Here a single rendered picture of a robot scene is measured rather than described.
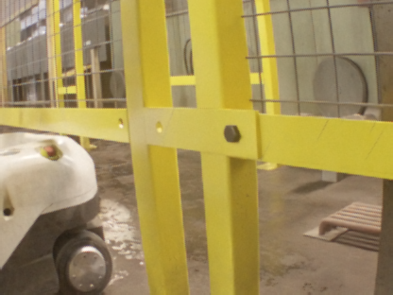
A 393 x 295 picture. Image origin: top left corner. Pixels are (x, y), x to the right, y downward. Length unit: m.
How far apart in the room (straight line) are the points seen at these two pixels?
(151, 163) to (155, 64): 0.14
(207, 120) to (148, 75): 0.15
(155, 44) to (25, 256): 0.49
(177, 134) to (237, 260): 0.17
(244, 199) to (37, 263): 0.50
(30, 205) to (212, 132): 0.46
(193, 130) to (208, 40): 0.11
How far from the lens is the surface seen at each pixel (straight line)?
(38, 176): 0.91
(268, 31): 2.20
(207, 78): 0.56
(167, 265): 0.73
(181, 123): 0.60
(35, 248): 0.94
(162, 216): 0.71
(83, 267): 1.02
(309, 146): 0.46
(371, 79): 2.38
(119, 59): 4.14
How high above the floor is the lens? 0.49
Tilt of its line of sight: 9 degrees down
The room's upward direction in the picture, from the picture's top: 5 degrees counter-clockwise
